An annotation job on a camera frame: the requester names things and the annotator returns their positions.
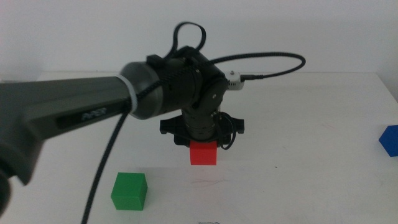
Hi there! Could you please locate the red cube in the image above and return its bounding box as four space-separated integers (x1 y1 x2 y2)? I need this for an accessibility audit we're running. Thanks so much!
189 140 218 166

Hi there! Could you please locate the green cube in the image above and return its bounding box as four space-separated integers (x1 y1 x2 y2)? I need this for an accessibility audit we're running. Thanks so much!
110 172 148 211

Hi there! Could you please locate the blue cube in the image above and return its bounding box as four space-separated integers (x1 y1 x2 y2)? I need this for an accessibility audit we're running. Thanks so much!
378 124 398 157

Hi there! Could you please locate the white cable tie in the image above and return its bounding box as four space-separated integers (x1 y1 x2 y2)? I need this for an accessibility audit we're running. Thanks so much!
116 73 139 114

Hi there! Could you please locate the thin black wire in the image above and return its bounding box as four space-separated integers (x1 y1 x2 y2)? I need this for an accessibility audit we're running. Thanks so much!
215 111 238 151

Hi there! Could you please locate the braided black cable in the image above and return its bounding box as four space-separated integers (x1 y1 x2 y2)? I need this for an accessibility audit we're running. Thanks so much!
80 52 307 224

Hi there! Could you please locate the black cable loop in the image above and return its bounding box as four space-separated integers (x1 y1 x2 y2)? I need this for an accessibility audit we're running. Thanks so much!
167 21 207 60

